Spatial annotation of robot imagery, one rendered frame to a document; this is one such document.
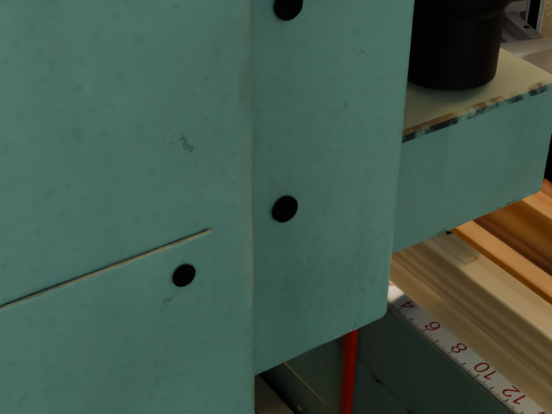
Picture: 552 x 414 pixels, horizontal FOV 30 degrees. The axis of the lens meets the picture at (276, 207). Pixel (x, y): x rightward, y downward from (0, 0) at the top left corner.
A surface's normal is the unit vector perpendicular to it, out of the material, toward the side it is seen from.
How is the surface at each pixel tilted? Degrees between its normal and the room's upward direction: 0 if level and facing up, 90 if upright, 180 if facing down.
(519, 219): 90
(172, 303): 90
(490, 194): 90
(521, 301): 0
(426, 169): 90
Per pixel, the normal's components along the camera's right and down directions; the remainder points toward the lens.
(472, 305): -0.83, 0.31
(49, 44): 0.55, 0.47
